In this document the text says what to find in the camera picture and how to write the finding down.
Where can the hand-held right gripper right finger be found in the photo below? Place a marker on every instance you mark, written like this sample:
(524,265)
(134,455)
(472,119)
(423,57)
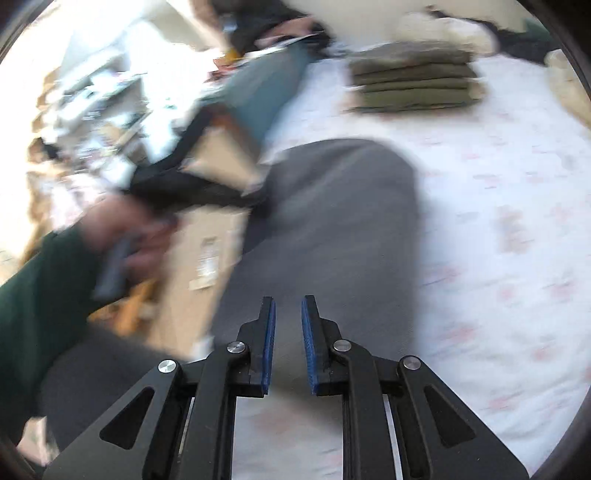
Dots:
(309,346)

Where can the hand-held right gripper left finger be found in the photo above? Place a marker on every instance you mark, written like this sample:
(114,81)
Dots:
(268,346)

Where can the dark grey pants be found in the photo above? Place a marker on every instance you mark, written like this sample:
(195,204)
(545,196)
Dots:
(323,254)

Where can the person's left forearm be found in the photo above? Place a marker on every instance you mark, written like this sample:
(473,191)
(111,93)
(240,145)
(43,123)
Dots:
(41,323)

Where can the folded olive green pants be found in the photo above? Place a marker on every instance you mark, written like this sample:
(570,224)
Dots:
(420,84)
(415,99)

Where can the folded dark olive pants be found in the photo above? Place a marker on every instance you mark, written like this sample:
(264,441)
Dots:
(415,70)

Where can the person's left hand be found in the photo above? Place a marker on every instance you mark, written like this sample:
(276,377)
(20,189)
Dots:
(134,240)

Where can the cardboard box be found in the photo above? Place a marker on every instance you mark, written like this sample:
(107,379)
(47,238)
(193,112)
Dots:
(207,240)

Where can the teal bed end board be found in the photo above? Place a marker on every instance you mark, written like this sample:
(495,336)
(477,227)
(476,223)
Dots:
(258,87)

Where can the wooden stool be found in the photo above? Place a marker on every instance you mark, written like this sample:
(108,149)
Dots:
(134,307)

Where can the white floral bed sheet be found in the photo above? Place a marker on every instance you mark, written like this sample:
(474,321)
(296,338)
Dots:
(485,230)

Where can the cream floral pillow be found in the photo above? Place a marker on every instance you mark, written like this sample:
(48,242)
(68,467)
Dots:
(443,30)

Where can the dark crumpled clothes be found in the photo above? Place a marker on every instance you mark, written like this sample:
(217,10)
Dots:
(521,41)

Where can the cream patterned duvet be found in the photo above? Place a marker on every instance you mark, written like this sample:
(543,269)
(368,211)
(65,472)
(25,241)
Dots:
(565,74)

